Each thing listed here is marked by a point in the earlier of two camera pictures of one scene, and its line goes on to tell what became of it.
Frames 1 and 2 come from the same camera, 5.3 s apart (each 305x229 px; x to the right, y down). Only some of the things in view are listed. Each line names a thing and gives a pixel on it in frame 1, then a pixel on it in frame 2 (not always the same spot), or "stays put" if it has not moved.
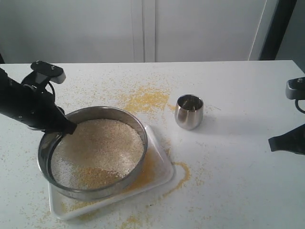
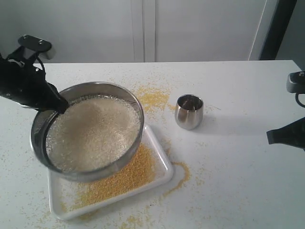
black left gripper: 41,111 -> 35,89
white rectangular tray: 157,170 stays put
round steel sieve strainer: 105,155 -> 38,140
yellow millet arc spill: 182,182 stays put
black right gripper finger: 293,140 -> 293,133
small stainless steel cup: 189,111 stays put
